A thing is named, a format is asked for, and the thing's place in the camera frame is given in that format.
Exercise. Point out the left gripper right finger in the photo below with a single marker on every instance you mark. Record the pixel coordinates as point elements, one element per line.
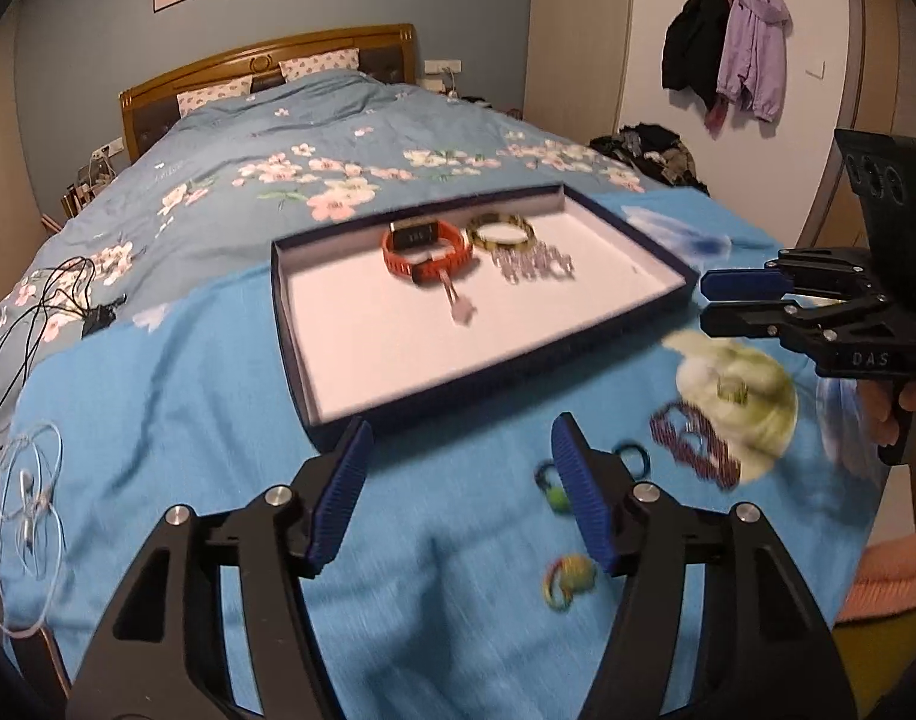
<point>765,650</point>

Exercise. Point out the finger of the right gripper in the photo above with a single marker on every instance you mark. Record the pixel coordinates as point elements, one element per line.
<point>744,284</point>
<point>786,322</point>

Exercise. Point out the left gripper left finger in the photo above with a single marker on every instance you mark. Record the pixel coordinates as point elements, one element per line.
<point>159,650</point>

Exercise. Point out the green stone black cord charm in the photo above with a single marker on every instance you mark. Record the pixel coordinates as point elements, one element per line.
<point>554,494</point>

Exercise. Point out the tortoiseshell gold bangle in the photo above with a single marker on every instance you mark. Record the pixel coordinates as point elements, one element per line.
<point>493,231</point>

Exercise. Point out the orange smart watch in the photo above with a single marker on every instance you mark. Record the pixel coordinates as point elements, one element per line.
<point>423,250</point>

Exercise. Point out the person right hand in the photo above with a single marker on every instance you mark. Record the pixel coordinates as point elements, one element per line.
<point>879,404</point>

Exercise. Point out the pile of dark clothes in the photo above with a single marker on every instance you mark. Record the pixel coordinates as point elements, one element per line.
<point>655,151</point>

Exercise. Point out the pink knit right sleeve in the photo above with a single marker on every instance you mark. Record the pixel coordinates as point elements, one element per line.
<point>885,584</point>

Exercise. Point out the purple hanging jacket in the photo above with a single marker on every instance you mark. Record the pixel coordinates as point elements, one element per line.
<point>752,73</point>

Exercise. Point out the light blue floral blanket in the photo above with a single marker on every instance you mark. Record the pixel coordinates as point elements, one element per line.
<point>432,609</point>

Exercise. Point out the black hanging jacket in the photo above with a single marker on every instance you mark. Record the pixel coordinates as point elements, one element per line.
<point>692,49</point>

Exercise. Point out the dark blue shallow box tray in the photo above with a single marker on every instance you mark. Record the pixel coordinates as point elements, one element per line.
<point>357,342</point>

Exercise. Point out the grey blue floral duvet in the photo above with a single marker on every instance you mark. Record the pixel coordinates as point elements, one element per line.
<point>235,175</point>

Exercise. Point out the wooden bed headboard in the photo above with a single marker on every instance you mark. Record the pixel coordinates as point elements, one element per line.
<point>148,111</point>

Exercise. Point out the right floral pillow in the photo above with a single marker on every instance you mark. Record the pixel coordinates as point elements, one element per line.
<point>342,59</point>

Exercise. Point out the floral pillow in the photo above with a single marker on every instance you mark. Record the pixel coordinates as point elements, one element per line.
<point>342,59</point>
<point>189,101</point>

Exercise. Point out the left floral pillow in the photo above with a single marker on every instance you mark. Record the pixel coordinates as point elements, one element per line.
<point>189,101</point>

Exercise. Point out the black ring bangle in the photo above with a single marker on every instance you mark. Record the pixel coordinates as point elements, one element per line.
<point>635,458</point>

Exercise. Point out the white wall socket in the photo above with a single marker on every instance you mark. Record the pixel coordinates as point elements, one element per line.
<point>442,67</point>

